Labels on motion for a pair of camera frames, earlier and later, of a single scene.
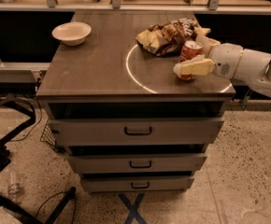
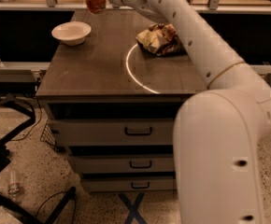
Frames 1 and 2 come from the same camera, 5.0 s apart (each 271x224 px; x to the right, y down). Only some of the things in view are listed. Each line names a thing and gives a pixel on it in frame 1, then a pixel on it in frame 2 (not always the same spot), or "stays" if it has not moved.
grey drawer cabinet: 114,97 stays
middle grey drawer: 136,162 stays
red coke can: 190,49 -> 96,5
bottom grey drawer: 130,184 stays
